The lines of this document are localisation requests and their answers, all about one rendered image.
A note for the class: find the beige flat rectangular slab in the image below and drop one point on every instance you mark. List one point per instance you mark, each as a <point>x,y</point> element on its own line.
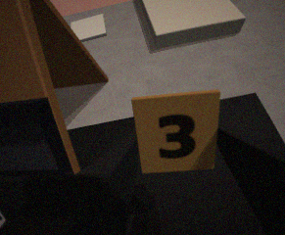
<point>175,22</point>

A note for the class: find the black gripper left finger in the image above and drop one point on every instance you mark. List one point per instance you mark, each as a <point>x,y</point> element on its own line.
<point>98,197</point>

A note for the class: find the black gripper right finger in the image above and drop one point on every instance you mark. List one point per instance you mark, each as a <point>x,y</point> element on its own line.
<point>258,167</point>

